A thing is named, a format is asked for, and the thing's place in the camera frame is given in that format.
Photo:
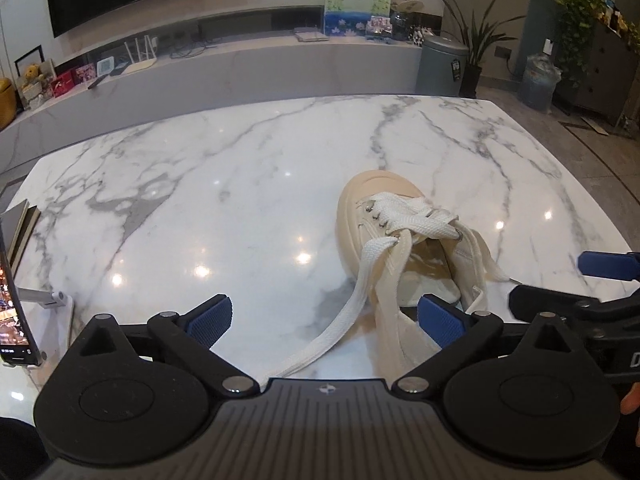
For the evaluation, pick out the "dark wooden cabinet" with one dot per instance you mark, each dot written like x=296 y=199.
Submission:
x=610 y=69

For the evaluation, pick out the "person's hand at edge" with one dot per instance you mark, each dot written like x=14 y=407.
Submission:
x=630 y=405

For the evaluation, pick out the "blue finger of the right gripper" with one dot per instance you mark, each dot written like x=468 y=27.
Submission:
x=611 y=265

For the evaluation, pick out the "small white digital clock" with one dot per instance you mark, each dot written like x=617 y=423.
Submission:
x=105 y=66

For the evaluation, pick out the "red box on shelf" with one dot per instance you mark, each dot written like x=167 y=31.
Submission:
x=62 y=84

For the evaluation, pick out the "cream canvas sneaker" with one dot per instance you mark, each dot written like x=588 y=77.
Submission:
x=400 y=249

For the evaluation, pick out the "potted long-leaf plant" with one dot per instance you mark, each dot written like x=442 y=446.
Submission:
x=478 y=36

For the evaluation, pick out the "black picture frame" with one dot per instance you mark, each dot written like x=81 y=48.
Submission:
x=32 y=57

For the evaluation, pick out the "flat grey box on shelf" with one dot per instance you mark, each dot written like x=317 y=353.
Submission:
x=307 y=35

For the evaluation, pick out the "smartphone on stand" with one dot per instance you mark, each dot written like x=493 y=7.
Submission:
x=19 y=345

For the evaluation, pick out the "yellow plush teddy bear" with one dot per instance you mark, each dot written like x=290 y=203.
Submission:
x=32 y=84

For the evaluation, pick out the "grey lidded trash bin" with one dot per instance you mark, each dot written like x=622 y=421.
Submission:
x=441 y=67

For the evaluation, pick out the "painted landscape picture card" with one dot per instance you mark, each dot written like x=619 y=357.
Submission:
x=349 y=18

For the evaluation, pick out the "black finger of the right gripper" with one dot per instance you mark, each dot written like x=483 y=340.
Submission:
x=525 y=302

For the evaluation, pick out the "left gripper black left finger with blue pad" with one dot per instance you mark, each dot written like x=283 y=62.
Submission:
x=187 y=341

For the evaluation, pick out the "white wifi router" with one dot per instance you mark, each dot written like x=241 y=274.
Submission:
x=141 y=54

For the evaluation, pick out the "leafy green potted plant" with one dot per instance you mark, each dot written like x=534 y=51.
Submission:
x=576 y=21

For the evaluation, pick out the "blue water bottle jug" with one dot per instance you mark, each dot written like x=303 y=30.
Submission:
x=539 y=81

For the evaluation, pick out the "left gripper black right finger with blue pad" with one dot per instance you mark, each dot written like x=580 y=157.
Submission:
x=462 y=338

